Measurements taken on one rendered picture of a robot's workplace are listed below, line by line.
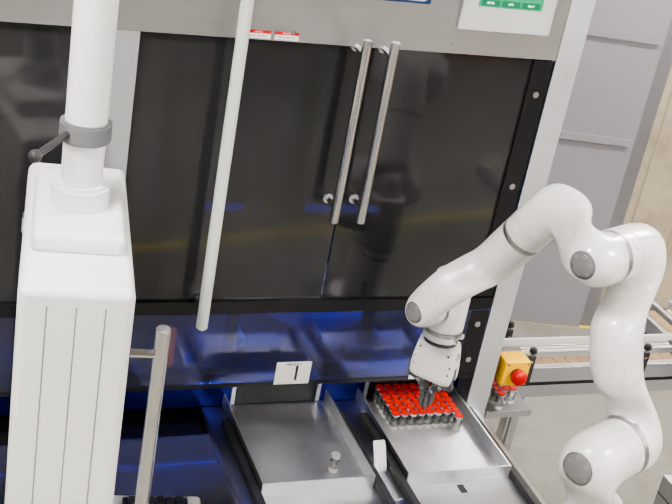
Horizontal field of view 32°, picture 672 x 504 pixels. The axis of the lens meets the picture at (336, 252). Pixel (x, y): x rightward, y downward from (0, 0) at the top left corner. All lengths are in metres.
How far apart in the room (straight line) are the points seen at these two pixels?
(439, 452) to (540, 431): 1.90
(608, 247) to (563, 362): 1.12
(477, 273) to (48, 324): 0.92
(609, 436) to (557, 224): 0.41
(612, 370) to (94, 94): 1.06
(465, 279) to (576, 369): 0.90
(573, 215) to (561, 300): 3.23
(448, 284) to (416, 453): 0.54
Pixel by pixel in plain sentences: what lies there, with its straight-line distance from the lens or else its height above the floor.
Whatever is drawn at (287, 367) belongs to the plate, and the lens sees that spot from 2.71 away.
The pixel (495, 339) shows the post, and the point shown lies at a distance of 2.90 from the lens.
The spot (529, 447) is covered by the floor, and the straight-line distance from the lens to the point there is 4.58.
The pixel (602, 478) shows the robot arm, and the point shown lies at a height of 1.23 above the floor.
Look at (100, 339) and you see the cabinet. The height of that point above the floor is 1.46.
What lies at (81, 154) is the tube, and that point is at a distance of 1.99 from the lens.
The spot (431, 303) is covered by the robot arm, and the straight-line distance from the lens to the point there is 2.41.
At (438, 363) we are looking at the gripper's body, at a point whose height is 1.17.
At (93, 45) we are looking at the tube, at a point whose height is 1.87.
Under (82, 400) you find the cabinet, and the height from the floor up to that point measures 1.35.
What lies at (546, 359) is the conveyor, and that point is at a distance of 3.22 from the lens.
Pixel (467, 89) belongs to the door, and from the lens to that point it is 2.56.
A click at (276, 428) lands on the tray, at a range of 2.78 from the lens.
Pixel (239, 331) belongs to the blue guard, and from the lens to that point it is 2.63.
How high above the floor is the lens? 2.45
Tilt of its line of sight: 25 degrees down
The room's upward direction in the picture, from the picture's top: 11 degrees clockwise
